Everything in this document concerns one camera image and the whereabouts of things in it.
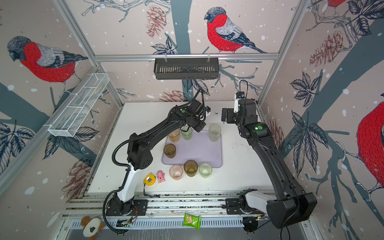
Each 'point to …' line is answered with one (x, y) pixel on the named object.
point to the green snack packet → (192, 221)
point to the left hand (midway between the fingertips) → (202, 125)
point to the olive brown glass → (190, 167)
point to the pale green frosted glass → (214, 132)
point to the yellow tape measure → (149, 179)
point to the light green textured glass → (205, 169)
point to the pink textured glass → (176, 172)
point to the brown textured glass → (169, 150)
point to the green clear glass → (187, 135)
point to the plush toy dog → (92, 227)
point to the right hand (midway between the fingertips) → (230, 110)
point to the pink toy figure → (160, 176)
